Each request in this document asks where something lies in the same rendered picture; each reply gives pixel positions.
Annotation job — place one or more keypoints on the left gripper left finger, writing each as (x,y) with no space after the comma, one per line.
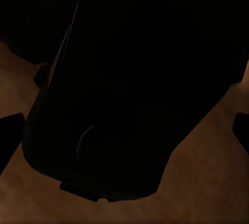
(11,132)

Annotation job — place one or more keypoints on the digital camera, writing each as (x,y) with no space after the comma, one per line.
(124,82)

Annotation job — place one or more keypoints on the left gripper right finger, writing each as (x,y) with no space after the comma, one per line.
(241,129)

